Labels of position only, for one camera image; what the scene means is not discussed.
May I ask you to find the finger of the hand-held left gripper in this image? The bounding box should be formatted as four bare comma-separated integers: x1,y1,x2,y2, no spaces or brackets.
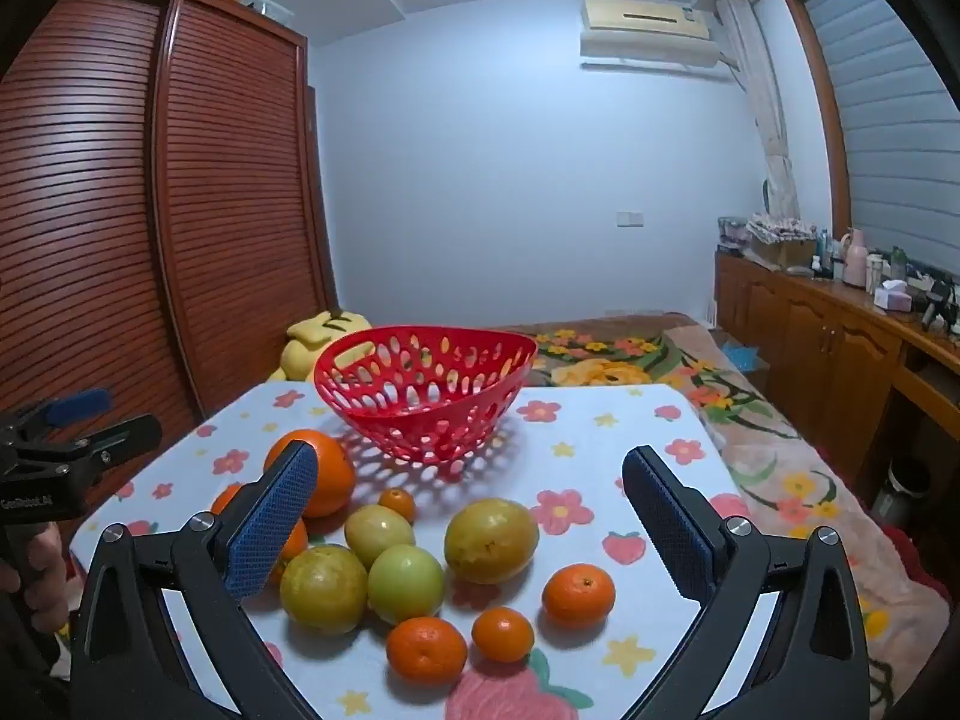
0,388,113,452
15,414,162,482

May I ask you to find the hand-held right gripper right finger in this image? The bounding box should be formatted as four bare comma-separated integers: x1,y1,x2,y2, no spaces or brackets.
621,445,871,720

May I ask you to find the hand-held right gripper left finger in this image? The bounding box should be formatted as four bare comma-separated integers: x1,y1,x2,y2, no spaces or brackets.
71,441,320,720

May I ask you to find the medium orange tangerine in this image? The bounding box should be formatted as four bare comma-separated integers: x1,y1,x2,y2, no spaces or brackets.
210,484,310,590

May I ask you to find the large navel orange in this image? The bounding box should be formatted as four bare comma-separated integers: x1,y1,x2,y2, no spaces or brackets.
264,429,356,518

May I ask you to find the yellow-green passion fruit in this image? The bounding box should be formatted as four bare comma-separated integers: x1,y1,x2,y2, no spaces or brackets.
344,504,416,571
280,544,370,637
444,499,539,586

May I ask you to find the tiny orange tangerine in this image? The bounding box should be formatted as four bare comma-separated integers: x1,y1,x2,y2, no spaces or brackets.
377,487,417,526

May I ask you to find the small orange tangerine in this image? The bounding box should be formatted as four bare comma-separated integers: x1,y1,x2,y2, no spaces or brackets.
541,564,617,632
471,607,536,663
386,616,468,691

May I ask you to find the green round fruit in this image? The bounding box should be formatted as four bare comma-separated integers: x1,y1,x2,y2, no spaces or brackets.
367,544,445,626

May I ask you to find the red perforated plastic basket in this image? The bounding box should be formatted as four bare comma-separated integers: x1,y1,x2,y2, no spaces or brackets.
313,325,538,464

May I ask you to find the person's left hand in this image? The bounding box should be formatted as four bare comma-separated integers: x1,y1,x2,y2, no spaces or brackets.
19,521,72,627

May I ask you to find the floral bed blanket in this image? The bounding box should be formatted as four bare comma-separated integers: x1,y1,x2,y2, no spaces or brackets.
487,313,953,720

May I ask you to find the yellow plush toy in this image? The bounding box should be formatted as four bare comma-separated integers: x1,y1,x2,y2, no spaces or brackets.
268,307,374,383

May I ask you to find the wooden sideboard cabinet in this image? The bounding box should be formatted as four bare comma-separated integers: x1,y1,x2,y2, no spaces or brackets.
712,251,960,466

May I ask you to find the grey trash can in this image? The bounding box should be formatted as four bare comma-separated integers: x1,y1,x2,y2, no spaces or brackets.
871,457,931,526

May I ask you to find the brown louvered wardrobe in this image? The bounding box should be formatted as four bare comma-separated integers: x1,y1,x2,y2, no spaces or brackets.
0,0,338,511

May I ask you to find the cardboard box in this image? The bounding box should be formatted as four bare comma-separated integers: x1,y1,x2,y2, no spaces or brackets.
750,236,818,271

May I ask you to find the clear storage bin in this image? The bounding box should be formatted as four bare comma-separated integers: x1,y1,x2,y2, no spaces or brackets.
716,216,751,256

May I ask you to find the stack of folded cloths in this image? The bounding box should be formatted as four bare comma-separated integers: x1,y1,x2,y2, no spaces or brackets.
746,214,815,245

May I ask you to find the pink thermos jug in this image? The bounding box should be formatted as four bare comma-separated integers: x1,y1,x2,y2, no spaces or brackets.
841,227,871,287

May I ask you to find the cream curtain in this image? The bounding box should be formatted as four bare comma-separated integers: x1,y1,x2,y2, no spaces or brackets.
716,0,802,222

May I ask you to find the grey window blind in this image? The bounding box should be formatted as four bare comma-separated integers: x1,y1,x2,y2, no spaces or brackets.
795,0,960,278

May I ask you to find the wooden window frame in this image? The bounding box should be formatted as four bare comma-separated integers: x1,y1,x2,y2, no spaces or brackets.
778,0,852,230

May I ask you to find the wall air conditioner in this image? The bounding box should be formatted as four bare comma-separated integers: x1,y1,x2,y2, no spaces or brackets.
577,0,732,80

